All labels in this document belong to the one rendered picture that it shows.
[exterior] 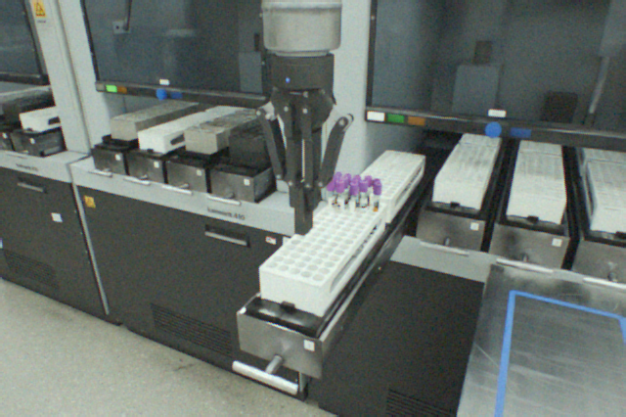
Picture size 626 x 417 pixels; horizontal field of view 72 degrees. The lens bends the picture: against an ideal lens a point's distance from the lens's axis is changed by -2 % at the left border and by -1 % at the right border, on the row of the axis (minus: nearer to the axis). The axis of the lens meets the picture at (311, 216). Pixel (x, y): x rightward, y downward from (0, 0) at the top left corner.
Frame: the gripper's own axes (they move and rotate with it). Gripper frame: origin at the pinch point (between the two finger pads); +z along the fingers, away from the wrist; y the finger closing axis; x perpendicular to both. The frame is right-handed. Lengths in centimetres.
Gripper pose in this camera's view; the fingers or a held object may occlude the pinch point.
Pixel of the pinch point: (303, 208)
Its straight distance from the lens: 60.0
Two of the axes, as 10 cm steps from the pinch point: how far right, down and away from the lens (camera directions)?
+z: 0.0, 9.0, 4.4
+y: -9.0, -1.9, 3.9
